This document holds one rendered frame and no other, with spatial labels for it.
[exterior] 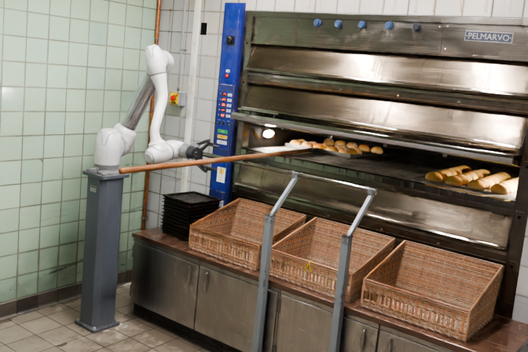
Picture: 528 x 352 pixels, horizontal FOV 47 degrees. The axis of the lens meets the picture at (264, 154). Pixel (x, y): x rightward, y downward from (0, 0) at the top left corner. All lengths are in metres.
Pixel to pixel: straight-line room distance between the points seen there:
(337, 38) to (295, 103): 0.49
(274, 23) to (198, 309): 1.87
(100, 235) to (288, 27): 1.76
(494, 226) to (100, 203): 2.27
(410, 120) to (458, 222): 0.62
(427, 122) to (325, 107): 0.66
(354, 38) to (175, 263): 1.76
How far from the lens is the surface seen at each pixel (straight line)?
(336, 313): 3.21
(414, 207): 3.57
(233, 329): 3.73
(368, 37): 3.69
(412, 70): 3.54
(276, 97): 4.00
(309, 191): 3.87
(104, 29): 4.43
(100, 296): 4.07
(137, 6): 4.63
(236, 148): 4.20
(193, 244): 3.87
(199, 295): 3.85
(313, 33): 3.88
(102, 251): 3.97
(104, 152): 3.85
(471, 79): 3.41
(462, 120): 3.44
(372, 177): 3.65
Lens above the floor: 1.74
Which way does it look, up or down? 8 degrees down
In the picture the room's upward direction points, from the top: 5 degrees clockwise
